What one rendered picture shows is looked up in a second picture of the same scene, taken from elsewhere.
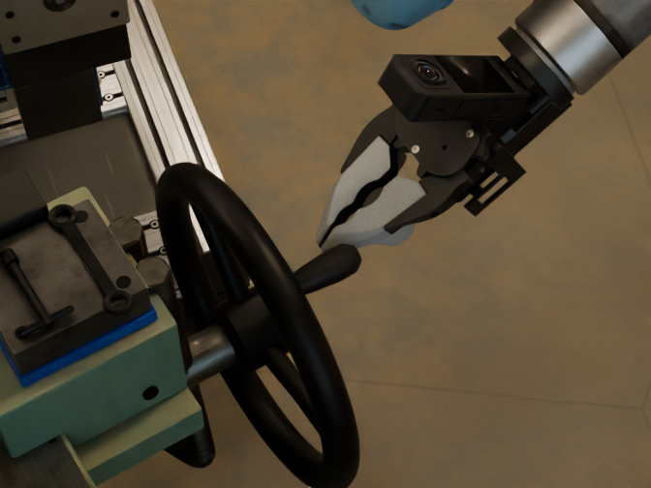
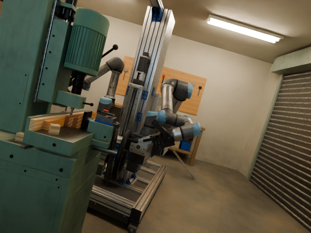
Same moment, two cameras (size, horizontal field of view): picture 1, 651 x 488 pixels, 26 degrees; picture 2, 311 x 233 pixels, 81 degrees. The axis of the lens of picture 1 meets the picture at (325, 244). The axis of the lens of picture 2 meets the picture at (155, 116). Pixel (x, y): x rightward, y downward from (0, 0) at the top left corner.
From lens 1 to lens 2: 0.88 m
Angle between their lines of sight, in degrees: 57
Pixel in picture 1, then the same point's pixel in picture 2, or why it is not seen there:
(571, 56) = (175, 131)
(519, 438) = not seen: outside the picture
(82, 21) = (139, 152)
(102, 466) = (93, 140)
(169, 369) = (108, 135)
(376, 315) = not seen: outside the picture
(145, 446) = (99, 143)
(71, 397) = (97, 126)
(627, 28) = (183, 131)
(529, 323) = not seen: outside the picture
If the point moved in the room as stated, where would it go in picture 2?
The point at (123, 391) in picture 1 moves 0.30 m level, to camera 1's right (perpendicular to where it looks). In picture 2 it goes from (102, 133) to (145, 154)
